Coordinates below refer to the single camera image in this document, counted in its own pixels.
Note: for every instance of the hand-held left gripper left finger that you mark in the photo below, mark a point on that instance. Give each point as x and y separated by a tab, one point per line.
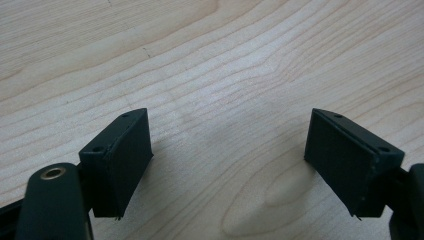
115	163

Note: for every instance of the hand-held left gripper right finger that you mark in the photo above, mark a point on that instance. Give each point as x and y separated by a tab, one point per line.
346	160

